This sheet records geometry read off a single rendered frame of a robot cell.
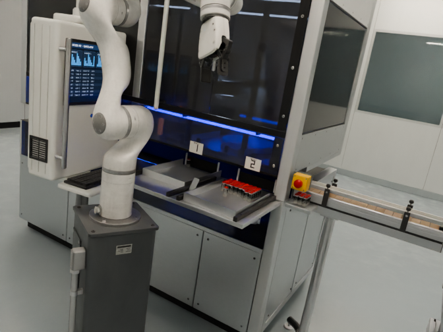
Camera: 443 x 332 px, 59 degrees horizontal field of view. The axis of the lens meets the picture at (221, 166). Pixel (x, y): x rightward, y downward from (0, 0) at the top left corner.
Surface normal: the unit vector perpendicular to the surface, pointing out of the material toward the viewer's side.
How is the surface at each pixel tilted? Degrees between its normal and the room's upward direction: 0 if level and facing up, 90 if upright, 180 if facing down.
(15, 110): 90
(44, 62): 90
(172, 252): 90
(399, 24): 90
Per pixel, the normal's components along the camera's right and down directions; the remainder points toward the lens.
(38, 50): -0.40, 0.18
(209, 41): -0.84, -0.07
